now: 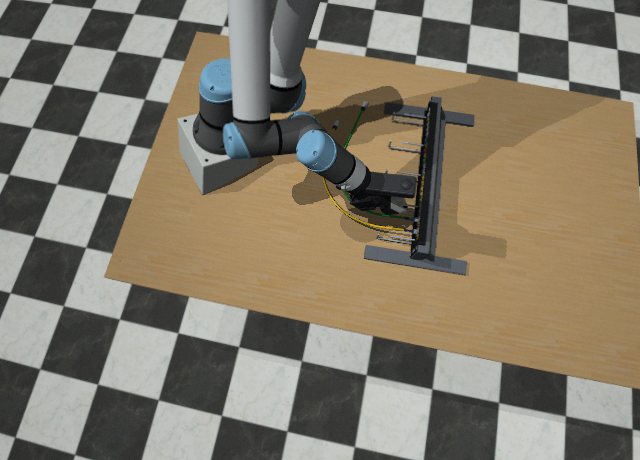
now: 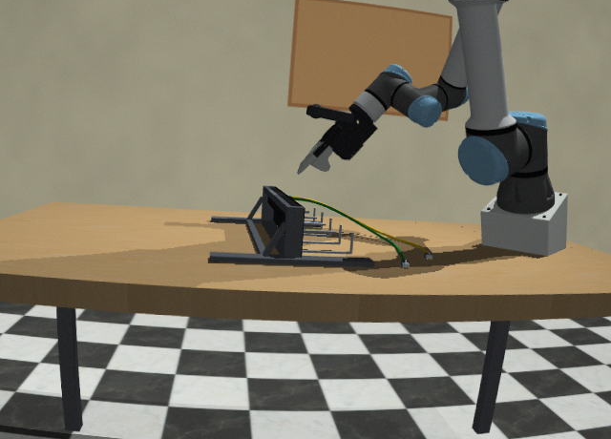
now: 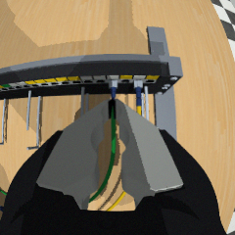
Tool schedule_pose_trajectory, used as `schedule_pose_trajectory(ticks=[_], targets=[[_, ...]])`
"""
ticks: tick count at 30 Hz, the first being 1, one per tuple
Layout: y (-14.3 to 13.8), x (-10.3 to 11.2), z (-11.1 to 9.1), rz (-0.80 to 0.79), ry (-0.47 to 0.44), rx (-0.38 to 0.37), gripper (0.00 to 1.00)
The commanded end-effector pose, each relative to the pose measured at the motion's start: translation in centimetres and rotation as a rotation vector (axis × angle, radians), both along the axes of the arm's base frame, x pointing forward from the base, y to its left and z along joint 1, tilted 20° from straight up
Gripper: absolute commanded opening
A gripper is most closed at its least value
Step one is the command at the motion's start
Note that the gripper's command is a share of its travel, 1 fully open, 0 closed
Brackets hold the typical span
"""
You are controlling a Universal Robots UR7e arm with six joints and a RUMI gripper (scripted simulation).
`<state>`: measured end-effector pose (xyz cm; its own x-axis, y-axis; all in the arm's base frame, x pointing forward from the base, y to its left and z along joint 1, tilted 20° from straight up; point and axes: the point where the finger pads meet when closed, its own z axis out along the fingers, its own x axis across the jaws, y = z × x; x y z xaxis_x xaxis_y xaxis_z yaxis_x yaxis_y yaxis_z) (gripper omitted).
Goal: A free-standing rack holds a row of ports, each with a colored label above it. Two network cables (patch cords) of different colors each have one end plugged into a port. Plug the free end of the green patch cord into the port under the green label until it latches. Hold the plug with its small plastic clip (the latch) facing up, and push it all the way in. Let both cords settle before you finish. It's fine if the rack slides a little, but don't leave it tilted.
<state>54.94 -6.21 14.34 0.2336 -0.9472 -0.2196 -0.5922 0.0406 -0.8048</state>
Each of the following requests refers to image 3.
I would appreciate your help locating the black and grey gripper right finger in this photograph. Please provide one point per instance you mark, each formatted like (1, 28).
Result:
(155, 164)

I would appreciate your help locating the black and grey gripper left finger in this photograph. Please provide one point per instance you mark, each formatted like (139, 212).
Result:
(66, 164)

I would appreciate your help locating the green cable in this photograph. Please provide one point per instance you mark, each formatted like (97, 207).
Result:
(113, 152)

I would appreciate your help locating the yellow cable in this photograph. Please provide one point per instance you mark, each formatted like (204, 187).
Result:
(138, 105)

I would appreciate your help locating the grey port rack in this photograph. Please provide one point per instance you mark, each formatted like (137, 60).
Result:
(100, 74)

